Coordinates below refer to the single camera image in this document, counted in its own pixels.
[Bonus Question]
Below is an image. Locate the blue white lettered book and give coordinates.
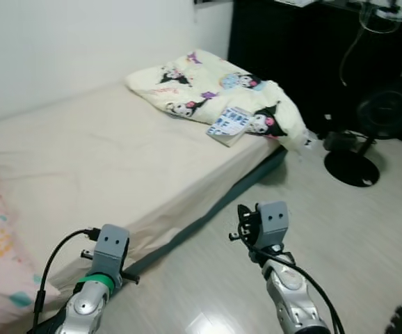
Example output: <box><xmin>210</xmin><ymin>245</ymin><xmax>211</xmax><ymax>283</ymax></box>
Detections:
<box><xmin>207</xmin><ymin>106</ymin><xmax>252</xmax><ymax>147</ymax></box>

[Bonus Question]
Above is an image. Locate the black standing fan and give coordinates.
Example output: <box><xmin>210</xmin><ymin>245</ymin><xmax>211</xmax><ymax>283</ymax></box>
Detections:
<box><xmin>324</xmin><ymin>83</ymin><xmax>402</xmax><ymax>189</ymax></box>

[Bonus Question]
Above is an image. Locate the cream sheeted bed mattress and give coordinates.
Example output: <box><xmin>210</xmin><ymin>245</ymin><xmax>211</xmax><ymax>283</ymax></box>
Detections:
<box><xmin>0</xmin><ymin>80</ymin><xmax>289</xmax><ymax>333</ymax></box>

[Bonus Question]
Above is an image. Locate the cream cartoon print blanket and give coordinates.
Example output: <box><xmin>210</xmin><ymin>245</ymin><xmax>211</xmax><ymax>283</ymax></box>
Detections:
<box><xmin>124</xmin><ymin>49</ymin><xmax>320</xmax><ymax>154</ymax></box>

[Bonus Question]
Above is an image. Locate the black wardrobe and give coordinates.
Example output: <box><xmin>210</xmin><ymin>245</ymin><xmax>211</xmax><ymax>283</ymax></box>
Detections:
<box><xmin>227</xmin><ymin>0</ymin><xmax>402</xmax><ymax>150</ymax></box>

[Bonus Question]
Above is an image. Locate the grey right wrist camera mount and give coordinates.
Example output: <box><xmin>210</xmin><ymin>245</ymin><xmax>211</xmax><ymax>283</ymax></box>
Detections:
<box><xmin>257</xmin><ymin>202</ymin><xmax>289</xmax><ymax>251</ymax></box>

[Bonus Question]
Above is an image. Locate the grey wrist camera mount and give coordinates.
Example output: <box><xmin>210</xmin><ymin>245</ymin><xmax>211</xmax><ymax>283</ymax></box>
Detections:
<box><xmin>92</xmin><ymin>224</ymin><xmax>130</xmax><ymax>289</ymax></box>
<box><xmin>257</xmin><ymin>202</ymin><xmax>289</xmax><ymax>251</ymax></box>

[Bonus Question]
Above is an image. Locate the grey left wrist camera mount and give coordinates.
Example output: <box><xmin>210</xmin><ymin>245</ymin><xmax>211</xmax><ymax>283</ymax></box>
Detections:
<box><xmin>92</xmin><ymin>224</ymin><xmax>130</xmax><ymax>289</ymax></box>

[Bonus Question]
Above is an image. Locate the dark teal bed frame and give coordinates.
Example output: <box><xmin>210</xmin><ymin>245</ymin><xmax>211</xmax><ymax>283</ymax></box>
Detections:
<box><xmin>27</xmin><ymin>146</ymin><xmax>289</xmax><ymax>334</ymax></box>

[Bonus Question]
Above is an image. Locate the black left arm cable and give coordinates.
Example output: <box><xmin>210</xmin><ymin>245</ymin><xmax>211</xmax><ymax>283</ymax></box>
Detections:
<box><xmin>31</xmin><ymin>228</ymin><xmax>101</xmax><ymax>334</ymax></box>

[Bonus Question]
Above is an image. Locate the grey hanging wire loop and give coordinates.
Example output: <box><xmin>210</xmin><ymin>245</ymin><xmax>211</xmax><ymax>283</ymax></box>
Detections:
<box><xmin>339</xmin><ymin>0</ymin><xmax>402</xmax><ymax>88</ymax></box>

